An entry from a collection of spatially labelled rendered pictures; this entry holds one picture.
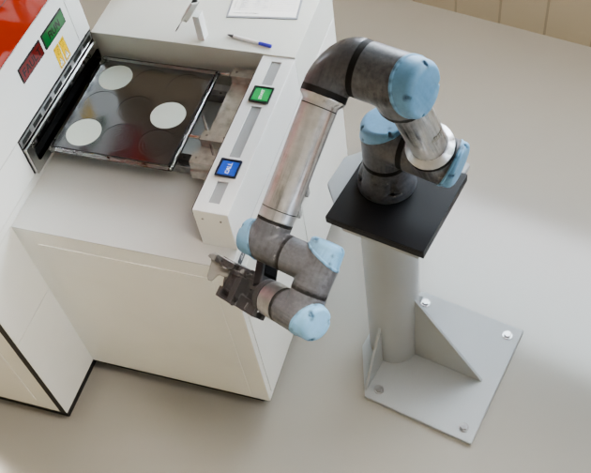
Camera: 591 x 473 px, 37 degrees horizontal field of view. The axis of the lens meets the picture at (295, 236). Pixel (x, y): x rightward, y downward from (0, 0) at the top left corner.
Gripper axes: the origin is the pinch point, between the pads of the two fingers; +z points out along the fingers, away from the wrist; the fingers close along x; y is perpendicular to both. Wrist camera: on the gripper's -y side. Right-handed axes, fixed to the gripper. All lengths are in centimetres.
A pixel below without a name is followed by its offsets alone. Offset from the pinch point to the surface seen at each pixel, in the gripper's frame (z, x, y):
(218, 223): 16.8, 9.8, -6.0
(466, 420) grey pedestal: -6, 116, 15
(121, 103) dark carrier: 69, 3, -23
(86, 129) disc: 69, -4, -12
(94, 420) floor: 80, 53, 71
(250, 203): 21.2, 19.8, -14.1
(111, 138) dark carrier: 61, 0, -13
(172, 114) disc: 55, 10, -26
